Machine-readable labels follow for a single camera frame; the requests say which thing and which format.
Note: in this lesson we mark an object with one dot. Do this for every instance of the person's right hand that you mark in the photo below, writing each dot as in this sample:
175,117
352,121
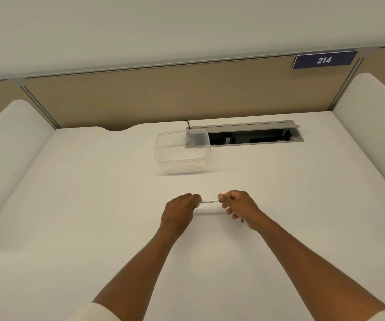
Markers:
244,207

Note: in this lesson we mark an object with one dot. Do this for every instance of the person's left hand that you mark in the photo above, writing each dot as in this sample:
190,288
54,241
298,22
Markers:
177,212

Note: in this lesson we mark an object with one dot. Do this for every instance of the person's right fingers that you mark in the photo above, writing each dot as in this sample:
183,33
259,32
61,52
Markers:
228,205

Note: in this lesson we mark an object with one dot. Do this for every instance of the person's left fingers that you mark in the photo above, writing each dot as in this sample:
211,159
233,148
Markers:
195,199

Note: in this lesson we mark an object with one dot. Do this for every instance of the white pen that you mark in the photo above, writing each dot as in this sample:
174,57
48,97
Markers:
209,201

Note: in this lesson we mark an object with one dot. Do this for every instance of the person's left forearm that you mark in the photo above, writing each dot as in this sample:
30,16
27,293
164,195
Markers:
135,274

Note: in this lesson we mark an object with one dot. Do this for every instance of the person's right forearm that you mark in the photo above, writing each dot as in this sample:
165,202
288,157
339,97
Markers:
309,267

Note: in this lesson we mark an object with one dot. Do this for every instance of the clear plastic container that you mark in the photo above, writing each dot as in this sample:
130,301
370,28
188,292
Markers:
182,153

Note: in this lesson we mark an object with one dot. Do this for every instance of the wide beige partition panel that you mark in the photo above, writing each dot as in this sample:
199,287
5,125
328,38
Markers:
179,93

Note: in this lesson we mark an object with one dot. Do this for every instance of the white curved side divider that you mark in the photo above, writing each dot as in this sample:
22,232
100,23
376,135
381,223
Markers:
376,130
10,157

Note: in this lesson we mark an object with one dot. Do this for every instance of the blue sign plate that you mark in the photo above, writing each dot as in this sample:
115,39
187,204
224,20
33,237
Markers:
324,59

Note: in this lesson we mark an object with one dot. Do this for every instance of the grey aluminium partition post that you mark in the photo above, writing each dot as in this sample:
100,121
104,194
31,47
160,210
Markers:
348,80
35,101

